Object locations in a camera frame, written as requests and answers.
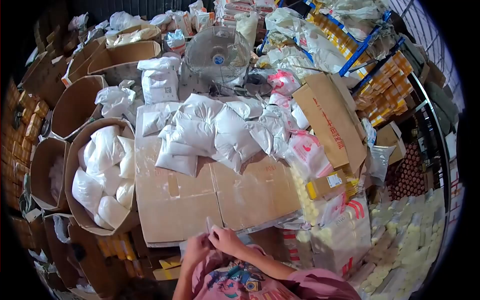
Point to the person's right hand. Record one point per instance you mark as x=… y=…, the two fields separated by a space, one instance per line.
x=228 y=242

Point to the white sack with red stripes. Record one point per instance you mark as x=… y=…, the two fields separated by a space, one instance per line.
x=345 y=236

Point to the small yellow carton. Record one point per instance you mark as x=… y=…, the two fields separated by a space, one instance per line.
x=324 y=184

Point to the blue shelf with yellow cartons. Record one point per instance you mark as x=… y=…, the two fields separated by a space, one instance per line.
x=375 y=71

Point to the dark brown cardboard box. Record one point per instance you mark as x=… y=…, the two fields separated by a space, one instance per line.
x=90 y=262

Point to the grey metal fan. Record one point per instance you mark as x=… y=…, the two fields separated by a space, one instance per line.
x=217 y=54

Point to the crumpled white plastic bag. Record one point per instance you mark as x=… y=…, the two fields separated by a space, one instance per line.
x=114 y=99

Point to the heap of white filled bags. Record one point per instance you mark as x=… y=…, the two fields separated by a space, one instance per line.
x=103 y=176

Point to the pile of white powder bags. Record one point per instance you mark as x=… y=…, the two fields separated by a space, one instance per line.
x=217 y=131

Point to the flattened cardboard sheet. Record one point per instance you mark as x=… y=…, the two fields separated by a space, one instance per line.
x=180 y=202

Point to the pink printed plastic bags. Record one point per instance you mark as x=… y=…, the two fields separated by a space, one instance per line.
x=307 y=152

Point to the folded cardboard with red print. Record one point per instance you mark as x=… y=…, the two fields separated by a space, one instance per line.
x=330 y=120

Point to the empty round-mouthed cardboard box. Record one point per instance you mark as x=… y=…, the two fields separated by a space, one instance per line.
x=75 y=107

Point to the large open cardboard box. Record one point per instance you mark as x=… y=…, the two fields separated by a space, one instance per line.
x=123 y=56

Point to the person's right fingers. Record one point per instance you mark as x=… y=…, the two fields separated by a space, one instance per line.
x=218 y=233

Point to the crumpled clear plastic bag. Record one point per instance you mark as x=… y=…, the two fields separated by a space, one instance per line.
x=380 y=163

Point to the row of yellow cartons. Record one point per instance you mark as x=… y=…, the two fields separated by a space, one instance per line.
x=120 y=249

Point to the cardboard box holding white bags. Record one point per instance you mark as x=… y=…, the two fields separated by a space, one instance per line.
x=80 y=217

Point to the stack of brown cartons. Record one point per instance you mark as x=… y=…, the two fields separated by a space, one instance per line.
x=20 y=150

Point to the person's left fingers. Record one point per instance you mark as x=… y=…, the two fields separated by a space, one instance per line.
x=204 y=239

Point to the person's left hand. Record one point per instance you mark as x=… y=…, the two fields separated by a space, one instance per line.
x=195 y=249

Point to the white printed sack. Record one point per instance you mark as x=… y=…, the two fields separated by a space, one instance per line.
x=160 y=84

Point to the person's body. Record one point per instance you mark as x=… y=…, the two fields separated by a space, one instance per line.
x=262 y=287

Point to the pile of pale yellow packets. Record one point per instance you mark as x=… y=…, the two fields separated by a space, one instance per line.
x=408 y=240

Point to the small clear plastic bag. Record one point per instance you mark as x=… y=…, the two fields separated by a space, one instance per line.
x=210 y=224

